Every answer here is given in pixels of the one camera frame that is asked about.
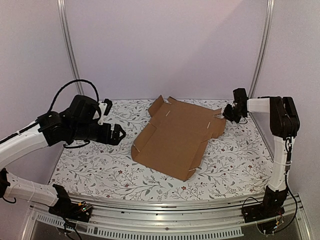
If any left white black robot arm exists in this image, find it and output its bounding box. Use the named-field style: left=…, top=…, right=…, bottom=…
left=0, top=95, right=126, bottom=217

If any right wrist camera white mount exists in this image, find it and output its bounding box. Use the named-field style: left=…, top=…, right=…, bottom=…
left=233, top=88, right=248, bottom=106

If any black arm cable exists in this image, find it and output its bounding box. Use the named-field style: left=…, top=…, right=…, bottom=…
left=46, top=79, right=100, bottom=116
left=282, top=137, right=298, bottom=226

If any aluminium front rail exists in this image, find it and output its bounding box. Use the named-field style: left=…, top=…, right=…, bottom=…
left=22, top=194, right=312, bottom=240

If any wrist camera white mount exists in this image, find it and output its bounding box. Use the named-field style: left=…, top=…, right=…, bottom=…
left=97, top=98, right=113, bottom=125
left=233, top=88, right=248, bottom=106

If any aluminium frame post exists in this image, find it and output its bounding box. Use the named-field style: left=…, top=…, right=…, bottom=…
left=248, top=0, right=275, bottom=98
left=56, top=0, right=80, bottom=80

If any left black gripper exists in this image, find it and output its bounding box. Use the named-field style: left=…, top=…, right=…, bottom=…
left=70, top=122, right=126, bottom=146

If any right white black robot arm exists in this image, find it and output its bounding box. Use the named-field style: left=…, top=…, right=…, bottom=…
left=222, top=96, right=300, bottom=222

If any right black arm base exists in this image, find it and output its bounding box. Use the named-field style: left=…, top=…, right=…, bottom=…
left=241, top=191, right=287, bottom=223

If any left aluminium frame post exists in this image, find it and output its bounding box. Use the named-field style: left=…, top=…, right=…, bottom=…
left=56, top=0, right=80, bottom=80

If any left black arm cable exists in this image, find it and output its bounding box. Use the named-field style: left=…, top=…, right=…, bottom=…
left=46, top=79, right=100, bottom=116

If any floral patterned table mat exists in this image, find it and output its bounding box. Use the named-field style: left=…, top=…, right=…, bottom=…
left=50, top=99, right=273, bottom=202

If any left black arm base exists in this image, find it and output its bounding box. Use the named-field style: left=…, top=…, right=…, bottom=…
left=48, top=184, right=93, bottom=223

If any brown cardboard box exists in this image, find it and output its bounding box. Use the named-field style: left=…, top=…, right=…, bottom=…
left=131, top=96, right=226, bottom=181

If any right aluminium frame post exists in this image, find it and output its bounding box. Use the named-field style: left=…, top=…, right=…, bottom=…
left=248, top=0, right=275, bottom=98

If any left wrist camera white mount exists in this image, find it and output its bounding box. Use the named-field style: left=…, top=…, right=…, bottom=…
left=97, top=98, right=113, bottom=125

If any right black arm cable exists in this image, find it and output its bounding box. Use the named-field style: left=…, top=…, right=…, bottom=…
left=282, top=137, right=298, bottom=226

